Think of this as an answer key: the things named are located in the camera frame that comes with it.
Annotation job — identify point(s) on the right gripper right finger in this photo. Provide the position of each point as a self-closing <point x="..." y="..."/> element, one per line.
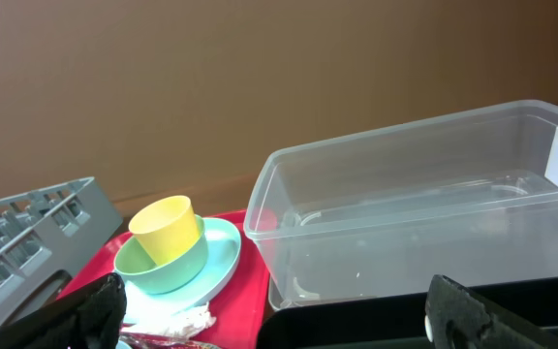
<point x="457" y="317"/>

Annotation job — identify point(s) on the red plastic tray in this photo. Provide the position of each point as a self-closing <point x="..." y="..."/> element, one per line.
<point x="238" y="308"/>

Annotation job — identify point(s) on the clear plastic bin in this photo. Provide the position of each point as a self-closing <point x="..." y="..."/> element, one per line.
<point x="472" y="195"/>

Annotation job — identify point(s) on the grey dishwasher rack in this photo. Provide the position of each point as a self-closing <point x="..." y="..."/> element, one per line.
<point x="47" y="235"/>

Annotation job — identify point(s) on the red snack wrapper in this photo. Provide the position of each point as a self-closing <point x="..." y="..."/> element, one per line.
<point x="150" y="341"/>

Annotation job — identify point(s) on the green bowl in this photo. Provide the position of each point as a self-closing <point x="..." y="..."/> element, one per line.
<point x="134" y="265"/>

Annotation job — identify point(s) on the black plastic tray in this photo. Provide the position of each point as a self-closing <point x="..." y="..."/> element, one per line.
<point x="397" y="322"/>

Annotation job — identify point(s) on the yellow cup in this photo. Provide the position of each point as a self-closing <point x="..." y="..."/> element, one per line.
<point x="166" y="229"/>

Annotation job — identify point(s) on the white napkin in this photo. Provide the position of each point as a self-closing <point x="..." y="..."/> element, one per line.
<point x="182" y="325"/>

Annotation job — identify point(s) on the light blue plate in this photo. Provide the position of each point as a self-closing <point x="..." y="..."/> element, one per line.
<point x="224" y="245"/>

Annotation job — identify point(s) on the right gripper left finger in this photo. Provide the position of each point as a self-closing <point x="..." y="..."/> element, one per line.
<point x="90" y="317"/>

